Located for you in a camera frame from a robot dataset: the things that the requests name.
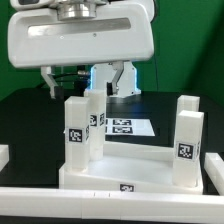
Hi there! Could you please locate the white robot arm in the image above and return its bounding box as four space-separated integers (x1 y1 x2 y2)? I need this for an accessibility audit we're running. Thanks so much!
7 0 156 98

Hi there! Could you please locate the white fence rail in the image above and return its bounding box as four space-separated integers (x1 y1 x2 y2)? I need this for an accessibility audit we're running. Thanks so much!
204 153 224 196
0 187 224 224

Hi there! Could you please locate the white desk top tray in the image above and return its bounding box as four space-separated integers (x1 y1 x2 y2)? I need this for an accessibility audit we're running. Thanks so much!
59 141 203 195

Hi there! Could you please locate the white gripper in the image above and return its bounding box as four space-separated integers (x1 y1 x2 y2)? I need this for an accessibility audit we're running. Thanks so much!
8 0 155 99

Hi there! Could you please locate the fiducial marker sheet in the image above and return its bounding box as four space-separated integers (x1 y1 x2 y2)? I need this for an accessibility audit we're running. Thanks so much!
106 118 155 136

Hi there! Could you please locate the white left fence block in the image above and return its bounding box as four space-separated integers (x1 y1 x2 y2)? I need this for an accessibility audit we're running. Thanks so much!
0 145 9 172

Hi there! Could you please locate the black cable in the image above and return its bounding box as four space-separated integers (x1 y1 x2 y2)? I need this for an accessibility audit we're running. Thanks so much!
36 73 91 89

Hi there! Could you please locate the white front fence rail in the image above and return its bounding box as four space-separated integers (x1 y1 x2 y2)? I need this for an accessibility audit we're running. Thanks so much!
0 187 224 224

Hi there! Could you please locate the white right fence rail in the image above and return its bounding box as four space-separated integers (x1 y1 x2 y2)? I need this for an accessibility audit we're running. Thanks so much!
204 153 224 196

